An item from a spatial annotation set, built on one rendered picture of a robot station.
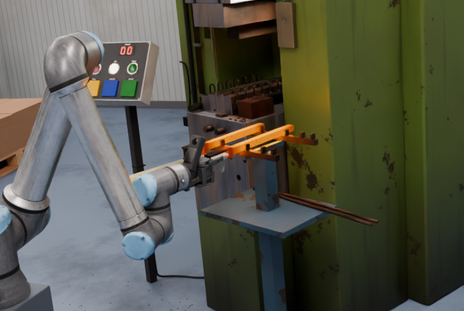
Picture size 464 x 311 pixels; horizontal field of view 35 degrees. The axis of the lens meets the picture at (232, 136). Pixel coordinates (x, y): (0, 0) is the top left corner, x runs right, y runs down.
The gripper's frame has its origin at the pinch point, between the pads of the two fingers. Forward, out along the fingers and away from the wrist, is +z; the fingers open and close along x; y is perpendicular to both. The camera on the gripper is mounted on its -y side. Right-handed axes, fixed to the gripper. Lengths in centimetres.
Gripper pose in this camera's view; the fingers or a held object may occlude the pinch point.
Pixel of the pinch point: (222, 153)
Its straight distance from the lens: 243.5
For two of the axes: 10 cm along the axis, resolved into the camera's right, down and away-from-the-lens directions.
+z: 6.7, -2.5, 7.0
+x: 7.4, 1.1, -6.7
